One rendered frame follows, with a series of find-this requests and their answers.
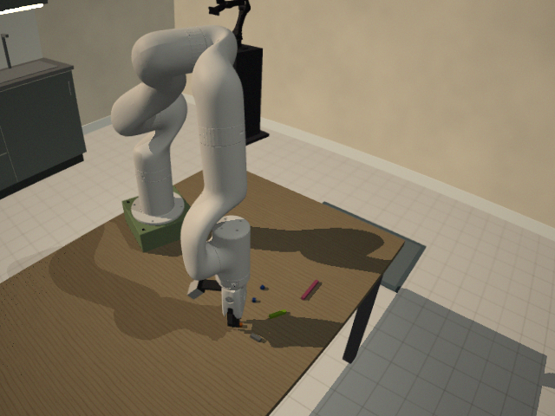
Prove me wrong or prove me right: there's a pink rod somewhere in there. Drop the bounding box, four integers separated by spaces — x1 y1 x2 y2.
301 279 319 300

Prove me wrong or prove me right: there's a lime green rod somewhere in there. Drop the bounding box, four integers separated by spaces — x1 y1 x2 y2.
269 309 286 319

